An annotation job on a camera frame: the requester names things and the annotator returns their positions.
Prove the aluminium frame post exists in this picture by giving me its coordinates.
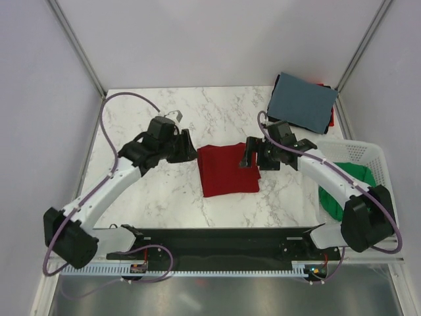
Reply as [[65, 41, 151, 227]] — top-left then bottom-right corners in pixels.
[[45, 0, 107, 99], [335, 0, 394, 93]]

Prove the right aluminium frame post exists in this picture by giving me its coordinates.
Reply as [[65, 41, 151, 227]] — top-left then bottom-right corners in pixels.
[[335, 0, 394, 93]]

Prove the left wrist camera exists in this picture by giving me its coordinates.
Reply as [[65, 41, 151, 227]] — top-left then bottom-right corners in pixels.
[[159, 110, 183, 124]]

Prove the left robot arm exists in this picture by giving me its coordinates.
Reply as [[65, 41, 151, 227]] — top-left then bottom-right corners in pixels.
[[43, 111, 197, 269]]

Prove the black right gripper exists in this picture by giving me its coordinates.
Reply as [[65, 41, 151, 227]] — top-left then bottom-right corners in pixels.
[[239, 136, 281, 172]]

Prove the left aluminium frame post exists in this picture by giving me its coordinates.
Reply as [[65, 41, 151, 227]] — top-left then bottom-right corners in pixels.
[[45, 0, 107, 99]]

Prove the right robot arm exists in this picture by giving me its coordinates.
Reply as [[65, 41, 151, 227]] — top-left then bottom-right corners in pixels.
[[239, 122, 403, 259]]

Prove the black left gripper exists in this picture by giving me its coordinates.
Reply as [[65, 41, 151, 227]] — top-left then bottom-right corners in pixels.
[[159, 130, 199, 165]]

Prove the white plastic laundry basket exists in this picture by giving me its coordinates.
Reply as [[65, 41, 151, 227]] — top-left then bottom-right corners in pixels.
[[316, 138, 399, 226]]

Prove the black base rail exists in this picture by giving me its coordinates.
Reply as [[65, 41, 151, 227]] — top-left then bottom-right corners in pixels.
[[107, 225, 340, 271]]

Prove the green t-shirt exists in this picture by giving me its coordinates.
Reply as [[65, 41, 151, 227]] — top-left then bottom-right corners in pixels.
[[318, 162, 377, 222]]

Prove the folded grey-blue t-shirt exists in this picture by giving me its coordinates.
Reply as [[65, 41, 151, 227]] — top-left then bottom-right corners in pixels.
[[266, 72, 339, 134]]

